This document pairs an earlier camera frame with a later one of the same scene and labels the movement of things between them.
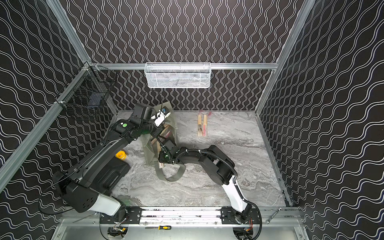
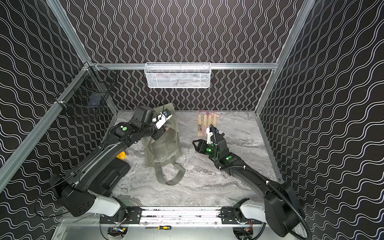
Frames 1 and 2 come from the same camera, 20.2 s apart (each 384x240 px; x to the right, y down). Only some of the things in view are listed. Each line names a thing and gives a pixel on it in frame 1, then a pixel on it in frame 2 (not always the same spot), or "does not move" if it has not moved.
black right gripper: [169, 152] -> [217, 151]
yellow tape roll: [121, 154] does not move
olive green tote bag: [168, 127] does not move
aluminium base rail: [198, 215] does not move
